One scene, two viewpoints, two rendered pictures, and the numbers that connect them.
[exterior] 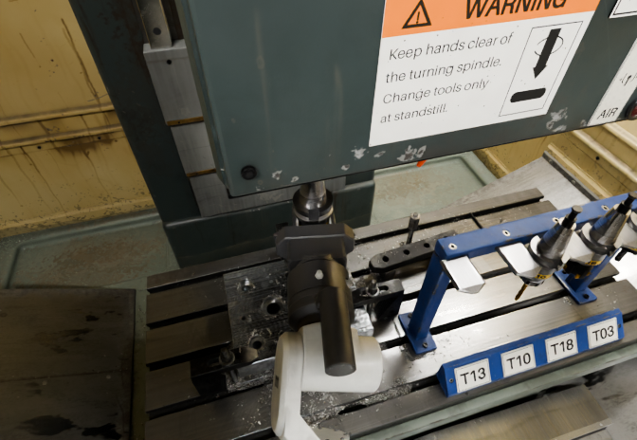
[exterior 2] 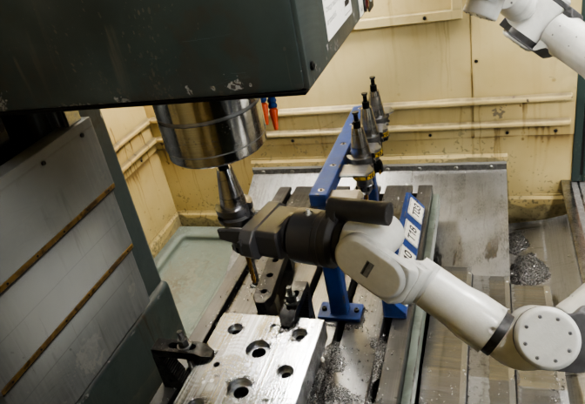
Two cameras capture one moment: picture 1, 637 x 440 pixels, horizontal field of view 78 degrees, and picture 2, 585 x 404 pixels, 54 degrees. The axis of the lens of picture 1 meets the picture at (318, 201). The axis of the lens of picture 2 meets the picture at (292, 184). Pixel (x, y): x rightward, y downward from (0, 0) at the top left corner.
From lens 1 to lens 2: 0.62 m
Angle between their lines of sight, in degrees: 44
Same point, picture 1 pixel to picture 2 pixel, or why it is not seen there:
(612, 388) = (449, 253)
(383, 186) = not seen: hidden behind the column
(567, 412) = not seen: hidden behind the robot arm
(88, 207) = not seen: outside the picture
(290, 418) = (400, 261)
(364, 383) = (398, 230)
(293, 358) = (363, 237)
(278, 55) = not seen: outside the picture
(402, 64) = not seen: outside the picture
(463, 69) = not seen: outside the picture
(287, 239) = (254, 232)
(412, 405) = (398, 343)
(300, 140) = (316, 41)
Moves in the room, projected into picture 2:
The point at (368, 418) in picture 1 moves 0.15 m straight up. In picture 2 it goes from (391, 379) to (383, 320)
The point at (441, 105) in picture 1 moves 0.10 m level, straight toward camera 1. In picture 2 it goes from (334, 11) to (387, 16)
